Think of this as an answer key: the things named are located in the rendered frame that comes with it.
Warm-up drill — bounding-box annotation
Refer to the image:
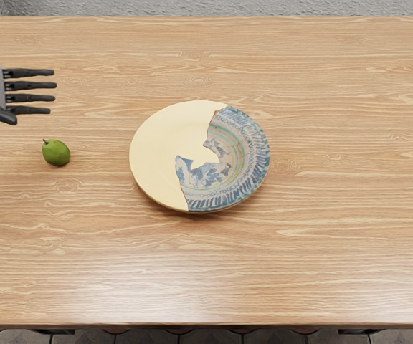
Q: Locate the green pear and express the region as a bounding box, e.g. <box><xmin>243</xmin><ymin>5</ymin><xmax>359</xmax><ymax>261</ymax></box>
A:
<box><xmin>41</xmin><ymin>138</ymin><xmax>72</xmax><ymax>168</ymax></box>

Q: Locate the cream plate with blue pattern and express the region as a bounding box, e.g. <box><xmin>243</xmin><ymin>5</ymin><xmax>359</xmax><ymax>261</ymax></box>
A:
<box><xmin>128</xmin><ymin>100</ymin><xmax>271</xmax><ymax>214</ymax></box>

